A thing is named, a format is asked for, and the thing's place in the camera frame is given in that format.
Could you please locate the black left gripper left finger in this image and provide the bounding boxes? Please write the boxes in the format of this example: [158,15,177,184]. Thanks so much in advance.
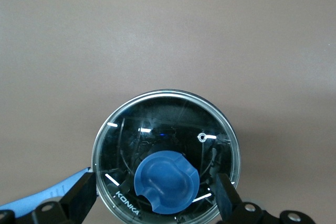
[0,173,97,224]

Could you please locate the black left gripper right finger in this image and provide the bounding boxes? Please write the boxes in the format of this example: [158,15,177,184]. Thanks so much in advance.
[215,173,316,224]

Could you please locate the glass lid with blue knob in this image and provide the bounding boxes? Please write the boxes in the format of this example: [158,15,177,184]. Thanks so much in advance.
[92,88,242,224]

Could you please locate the brown table cover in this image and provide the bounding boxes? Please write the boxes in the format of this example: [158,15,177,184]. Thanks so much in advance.
[0,0,336,224]

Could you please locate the dark saucepan with blue handle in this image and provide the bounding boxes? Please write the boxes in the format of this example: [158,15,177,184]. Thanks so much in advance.
[0,98,238,218]

